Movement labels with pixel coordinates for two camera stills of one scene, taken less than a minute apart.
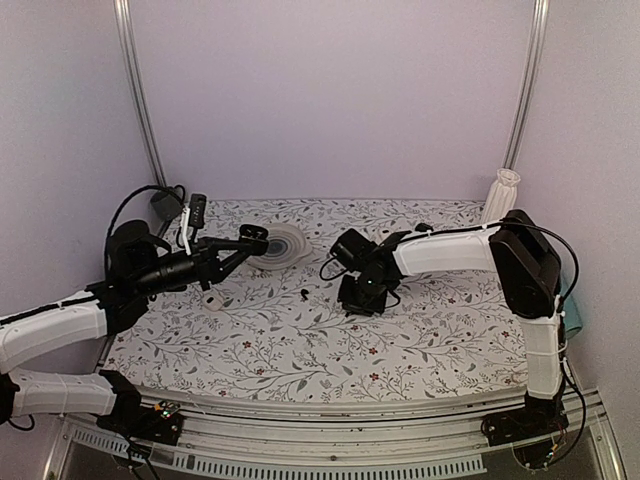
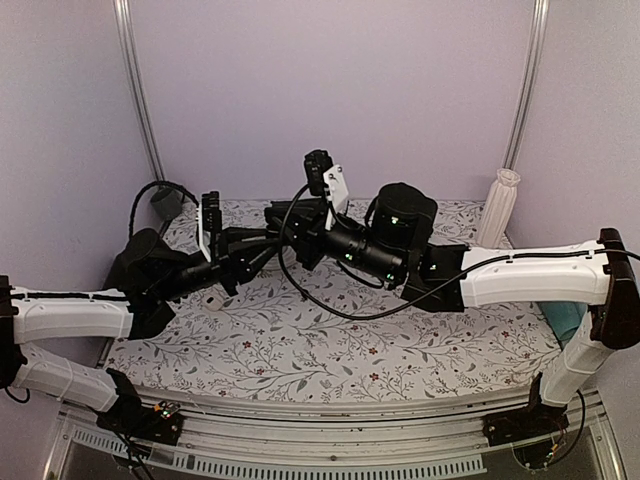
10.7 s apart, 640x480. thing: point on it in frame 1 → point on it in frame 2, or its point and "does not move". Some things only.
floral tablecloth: [257, 334] does not move
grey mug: [169, 203] does not move
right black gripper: [348, 303] → [303, 221]
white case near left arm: [213, 303] does not move
